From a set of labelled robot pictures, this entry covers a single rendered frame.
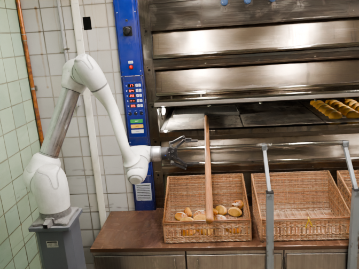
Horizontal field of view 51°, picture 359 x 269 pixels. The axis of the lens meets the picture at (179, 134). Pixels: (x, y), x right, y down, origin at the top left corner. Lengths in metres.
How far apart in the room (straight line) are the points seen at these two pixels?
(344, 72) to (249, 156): 0.85
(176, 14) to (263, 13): 0.57
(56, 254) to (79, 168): 1.05
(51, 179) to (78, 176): 1.09
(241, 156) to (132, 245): 0.97
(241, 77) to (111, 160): 1.13
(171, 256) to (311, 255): 0.86
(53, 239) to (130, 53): 1.32
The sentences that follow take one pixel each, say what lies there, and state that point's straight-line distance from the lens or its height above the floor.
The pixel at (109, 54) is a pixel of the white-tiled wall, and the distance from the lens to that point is 2.68.
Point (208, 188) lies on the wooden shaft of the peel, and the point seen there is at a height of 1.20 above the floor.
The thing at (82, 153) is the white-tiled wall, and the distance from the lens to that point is 2.89.
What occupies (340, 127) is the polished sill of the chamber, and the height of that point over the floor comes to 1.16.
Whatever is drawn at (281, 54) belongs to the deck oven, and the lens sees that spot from 2.63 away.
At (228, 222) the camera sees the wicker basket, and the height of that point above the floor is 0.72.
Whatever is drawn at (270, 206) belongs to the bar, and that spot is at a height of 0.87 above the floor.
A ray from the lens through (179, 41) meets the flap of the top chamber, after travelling 2.61.
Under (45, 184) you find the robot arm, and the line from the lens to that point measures 1.89.
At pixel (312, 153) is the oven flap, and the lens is 2.81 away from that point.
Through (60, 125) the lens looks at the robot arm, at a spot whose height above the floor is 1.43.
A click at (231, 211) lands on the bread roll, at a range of 2.70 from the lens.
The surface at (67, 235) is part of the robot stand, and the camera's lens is 1.97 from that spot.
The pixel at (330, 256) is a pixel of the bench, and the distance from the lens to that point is 2.54.
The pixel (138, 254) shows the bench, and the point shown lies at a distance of 2.50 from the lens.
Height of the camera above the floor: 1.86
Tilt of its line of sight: 15 degrees down
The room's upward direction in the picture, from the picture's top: 4 degrees counter-clockwise
